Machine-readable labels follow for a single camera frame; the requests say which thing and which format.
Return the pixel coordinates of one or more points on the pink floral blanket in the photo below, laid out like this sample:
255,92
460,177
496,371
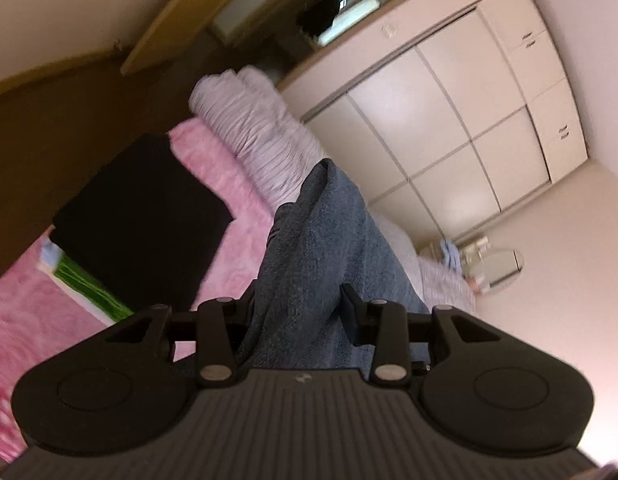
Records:
19,320

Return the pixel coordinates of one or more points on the cream wardrobe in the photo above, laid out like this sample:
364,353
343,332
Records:
439,110

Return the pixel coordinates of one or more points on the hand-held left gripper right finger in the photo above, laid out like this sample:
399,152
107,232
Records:
354,315

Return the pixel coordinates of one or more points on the black garment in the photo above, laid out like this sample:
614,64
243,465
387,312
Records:
139,220

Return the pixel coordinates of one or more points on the small blue cloth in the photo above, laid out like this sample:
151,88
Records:
450,255

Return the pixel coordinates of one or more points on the wooden door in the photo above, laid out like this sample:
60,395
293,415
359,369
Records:
189,15

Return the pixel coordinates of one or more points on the green white printed cloth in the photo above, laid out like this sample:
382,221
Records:
84,280

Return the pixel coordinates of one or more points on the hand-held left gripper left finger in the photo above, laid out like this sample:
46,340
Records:
216,330

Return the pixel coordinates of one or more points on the blue denim jeans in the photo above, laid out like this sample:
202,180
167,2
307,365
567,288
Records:
329,240

